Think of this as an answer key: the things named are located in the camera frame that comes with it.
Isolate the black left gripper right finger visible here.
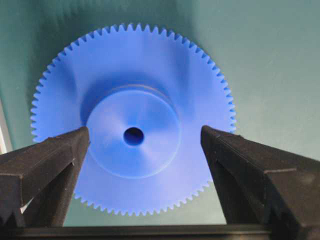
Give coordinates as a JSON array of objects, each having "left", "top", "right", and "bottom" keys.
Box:
[{"left": 201, "top": 125, "right": 320, "bottom": 240}]

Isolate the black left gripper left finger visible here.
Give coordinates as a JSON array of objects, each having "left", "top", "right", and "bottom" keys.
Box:
[{"left": 0, "top": 127, "right": 90, "bottom": 227}]

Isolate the small blue plastic gear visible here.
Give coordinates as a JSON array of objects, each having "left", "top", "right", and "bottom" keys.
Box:
[{"left": 30, "top": 24, "right": 236, "bottom": 216}]

